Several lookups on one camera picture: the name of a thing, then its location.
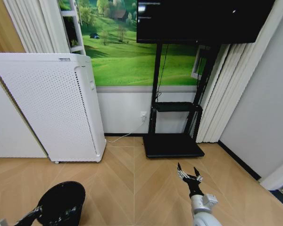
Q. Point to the white low cabinet panel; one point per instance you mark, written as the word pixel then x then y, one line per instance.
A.
pixel 9 131

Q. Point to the black television screen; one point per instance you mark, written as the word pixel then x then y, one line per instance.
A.
pixel 198 21

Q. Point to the green landscape wall poster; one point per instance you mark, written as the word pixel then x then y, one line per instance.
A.
pixel 122 58

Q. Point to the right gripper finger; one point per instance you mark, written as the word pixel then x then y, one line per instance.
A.
pixel 198 175
pixel 182 172

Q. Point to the white perforated air purifier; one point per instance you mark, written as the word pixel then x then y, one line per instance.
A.
pixel 49 106

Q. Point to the white pleated curtain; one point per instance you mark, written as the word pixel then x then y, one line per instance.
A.
pixel 228 89
pixel 35 23

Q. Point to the black television floor stand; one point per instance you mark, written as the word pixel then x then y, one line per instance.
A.
pixel 173 147

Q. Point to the white window frame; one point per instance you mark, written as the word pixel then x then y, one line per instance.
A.
pixel 75 28

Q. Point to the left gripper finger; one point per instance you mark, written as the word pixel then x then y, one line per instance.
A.
pixel 70 211
pixel 54 221

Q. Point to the black skirting board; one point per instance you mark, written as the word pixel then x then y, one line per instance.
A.
pixel 240 160

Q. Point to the black round trash bin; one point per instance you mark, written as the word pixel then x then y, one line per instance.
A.
pixel 61 193

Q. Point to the white wall socket with plug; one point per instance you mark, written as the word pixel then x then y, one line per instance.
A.
pixel 143 116

